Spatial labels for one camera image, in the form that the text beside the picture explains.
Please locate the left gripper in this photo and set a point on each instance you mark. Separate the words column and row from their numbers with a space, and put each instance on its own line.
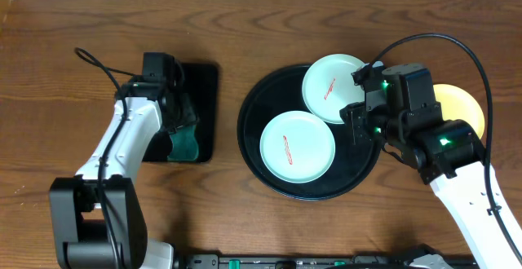
column 190, row 115

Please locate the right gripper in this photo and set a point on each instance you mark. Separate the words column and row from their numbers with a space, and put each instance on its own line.
column 358, row 114

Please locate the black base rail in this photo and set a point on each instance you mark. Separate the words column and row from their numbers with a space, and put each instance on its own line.
column 213, row 261

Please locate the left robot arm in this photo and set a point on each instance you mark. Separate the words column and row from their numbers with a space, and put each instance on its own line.
column 96, row 217

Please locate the light blue plate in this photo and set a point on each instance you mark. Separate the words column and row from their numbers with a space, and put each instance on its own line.
column 297, row 147
column 328, row 86

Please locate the black rectangular tray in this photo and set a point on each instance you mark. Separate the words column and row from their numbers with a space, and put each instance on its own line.
column 201, row 82

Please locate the green sponge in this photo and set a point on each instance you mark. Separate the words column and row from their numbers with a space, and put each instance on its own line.
column 185, row 147

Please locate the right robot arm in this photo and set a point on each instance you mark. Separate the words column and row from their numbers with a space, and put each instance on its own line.
column 400, row 110

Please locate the light blue plate bottom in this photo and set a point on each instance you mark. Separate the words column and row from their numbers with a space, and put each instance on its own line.
column 297, row 147

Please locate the light blue plate top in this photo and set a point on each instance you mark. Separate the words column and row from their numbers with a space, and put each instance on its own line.
column 328, row 86

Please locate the yellow plate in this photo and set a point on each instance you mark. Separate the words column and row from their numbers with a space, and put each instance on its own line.
column 458, row 104

